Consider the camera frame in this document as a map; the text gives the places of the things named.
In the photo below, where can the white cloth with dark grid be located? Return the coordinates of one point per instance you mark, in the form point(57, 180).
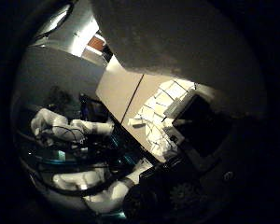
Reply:
point(158, 105)

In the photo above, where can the person with dark hair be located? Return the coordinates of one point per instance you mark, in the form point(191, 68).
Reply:
point(57, 96)

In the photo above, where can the shelf rack with orange panels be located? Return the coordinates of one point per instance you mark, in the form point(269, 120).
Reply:
point(96, 43)

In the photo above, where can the white partition panel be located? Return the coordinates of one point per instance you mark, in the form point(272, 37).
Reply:
point(53, 71)

